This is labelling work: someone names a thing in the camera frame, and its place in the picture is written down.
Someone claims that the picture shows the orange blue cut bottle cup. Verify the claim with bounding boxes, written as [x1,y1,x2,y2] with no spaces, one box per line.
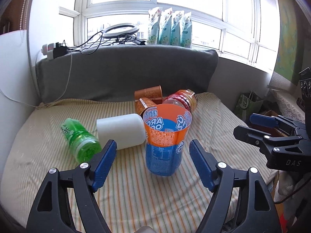
[143,104,192,176]

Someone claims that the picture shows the green plastic bottle cup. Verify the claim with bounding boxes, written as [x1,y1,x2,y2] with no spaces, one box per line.
[61,118,102,163]

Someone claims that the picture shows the clear red-label bottle cup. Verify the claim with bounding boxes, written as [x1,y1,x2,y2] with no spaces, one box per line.
[162,89,198,113]

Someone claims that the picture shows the white foam cup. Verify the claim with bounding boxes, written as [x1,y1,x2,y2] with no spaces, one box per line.
[96,114,147,150]

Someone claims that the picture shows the copper cup back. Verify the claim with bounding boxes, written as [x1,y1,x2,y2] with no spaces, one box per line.
[135,85,163,104]

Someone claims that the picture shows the copper cup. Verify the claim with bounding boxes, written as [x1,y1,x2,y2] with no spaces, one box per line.
[135,85,163,104]
[135,97,156,116]

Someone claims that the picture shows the copper cup front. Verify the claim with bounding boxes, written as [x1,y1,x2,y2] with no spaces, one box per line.
[135,97,156,116]

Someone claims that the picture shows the green paper bag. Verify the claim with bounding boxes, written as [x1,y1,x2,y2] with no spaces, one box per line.
[233,91,264,123]

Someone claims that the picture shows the striped yellow mattress cover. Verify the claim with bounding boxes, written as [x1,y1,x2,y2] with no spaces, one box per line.
[1,93,277,232]

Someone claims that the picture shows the white sofa armrest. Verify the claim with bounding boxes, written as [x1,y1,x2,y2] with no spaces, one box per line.
[1,30,38,174]

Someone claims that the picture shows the grey cushion backrest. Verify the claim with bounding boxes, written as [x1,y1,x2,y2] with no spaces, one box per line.
[35,45,219,103]

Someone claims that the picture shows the black power adapter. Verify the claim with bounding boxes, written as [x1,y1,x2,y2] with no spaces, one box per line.
[53,42,68,59]

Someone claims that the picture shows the white power strip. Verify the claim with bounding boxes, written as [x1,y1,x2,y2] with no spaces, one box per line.
[41,43,59,60]

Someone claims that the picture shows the white cable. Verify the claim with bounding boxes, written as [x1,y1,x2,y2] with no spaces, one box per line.
[0,51,73,110]

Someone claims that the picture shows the white window frame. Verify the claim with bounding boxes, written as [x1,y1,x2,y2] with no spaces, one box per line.
[59,0,280,72]

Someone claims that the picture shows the black cables on sill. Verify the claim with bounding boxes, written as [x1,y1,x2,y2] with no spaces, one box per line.
[66,30,147,55]

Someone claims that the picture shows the white ring light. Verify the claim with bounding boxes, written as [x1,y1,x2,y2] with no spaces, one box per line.
[102,23,139,39]

